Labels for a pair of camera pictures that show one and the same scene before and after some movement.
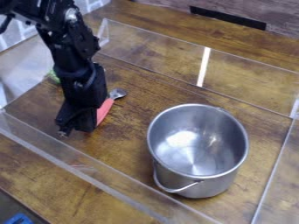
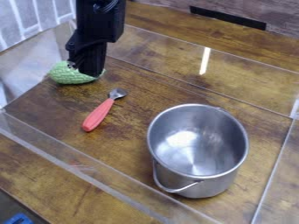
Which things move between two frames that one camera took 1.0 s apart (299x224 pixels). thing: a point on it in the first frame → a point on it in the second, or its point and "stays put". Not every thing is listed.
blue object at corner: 20,219 stays put
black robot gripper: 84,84 → 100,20
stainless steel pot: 199,144 stays put
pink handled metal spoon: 113,94 stays put
